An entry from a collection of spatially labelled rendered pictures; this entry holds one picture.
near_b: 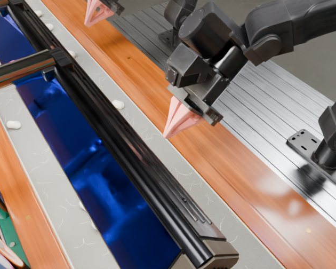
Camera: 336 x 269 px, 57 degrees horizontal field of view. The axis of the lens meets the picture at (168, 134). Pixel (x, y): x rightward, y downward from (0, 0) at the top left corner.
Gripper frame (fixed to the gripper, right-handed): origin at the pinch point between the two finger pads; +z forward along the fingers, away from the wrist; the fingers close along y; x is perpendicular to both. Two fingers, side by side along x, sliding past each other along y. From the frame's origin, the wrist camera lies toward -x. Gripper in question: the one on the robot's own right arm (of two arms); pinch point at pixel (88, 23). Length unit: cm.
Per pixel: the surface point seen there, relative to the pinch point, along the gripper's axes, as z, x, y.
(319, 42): -82, 181, -24
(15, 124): 27.6, -10.1, 14.2
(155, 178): -1, -32, 65
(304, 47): -71, 172, -26
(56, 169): 26.5, -6.9, 30.7
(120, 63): 3.1, 9.5, 8.9
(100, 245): 26, -7, 51
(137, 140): 0, -29, 59
